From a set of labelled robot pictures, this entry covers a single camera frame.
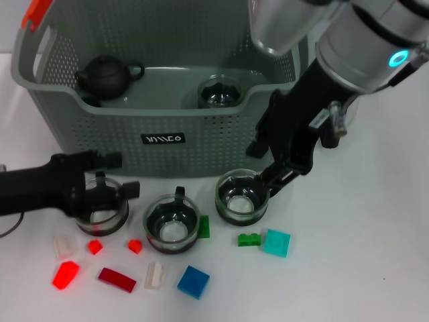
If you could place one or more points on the black clay teapot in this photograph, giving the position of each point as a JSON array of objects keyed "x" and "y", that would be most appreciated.
[{"x": 104, "y": 77}]

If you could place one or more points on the small red brick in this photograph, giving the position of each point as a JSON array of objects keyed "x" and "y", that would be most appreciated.
[
  {"x": 134, "y": 246},
  {"x": 95, "y": 247}
]

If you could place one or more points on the blue square plate brick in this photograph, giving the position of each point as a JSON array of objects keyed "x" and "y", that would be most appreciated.
[{"x": 192, "y": 281}]

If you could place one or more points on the green flat brick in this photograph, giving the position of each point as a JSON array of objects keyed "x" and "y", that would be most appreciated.
[{"x": 204, "y": 228}]

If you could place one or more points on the glass coffee pot black lid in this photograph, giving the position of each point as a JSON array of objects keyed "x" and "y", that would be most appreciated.
[{"x": 330, "y": 142}]

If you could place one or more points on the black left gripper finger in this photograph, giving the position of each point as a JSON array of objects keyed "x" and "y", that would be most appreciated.
[
  {"x": 107, "y": 160},
  {"x": 110, "y": 196}
]

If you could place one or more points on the glass jar with bricks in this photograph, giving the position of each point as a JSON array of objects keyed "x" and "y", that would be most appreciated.
[{"x": 100, "y": 219}]

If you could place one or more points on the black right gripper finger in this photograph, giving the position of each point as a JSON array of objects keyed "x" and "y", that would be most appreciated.
[
  {"x": 259, "y": 147},
  {"x": 279, "y": 177}
]

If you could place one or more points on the clear transparent brick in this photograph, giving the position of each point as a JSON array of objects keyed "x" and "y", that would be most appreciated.
[
  {"x": 155, "y": 275},
  {"x": 64, "y": 247}
]

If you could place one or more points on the dark red curved brick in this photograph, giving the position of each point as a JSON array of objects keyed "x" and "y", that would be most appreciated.
[{"x": 117, "y": 280}]

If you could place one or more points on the grey perforated storage basket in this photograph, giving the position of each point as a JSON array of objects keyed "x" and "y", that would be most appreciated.
[{"x": 167, "y": 157}]

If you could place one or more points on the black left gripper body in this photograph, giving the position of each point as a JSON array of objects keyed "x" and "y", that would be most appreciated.
[{"x": 40, "y": 188}]

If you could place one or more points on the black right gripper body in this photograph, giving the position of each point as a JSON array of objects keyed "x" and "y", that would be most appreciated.
[{"x": 295, "y": 127}]

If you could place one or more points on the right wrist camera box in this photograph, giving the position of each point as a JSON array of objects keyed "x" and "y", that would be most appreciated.
[{"x": 281, "y": 27}]

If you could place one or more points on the green two-stud brick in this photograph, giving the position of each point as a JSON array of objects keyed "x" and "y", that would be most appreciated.
[{"x": 248, "y": 239}]

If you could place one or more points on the teal square plate brick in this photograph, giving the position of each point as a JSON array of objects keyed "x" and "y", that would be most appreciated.
[{"x": 277, "y": 243}]

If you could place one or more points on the glass teacup black sleeve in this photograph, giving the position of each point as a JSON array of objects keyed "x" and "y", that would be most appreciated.
[
  {"x": 174, "y": 231},
  {"x": 219, "y": 95},
  {"x": 239, "y": 204}
]

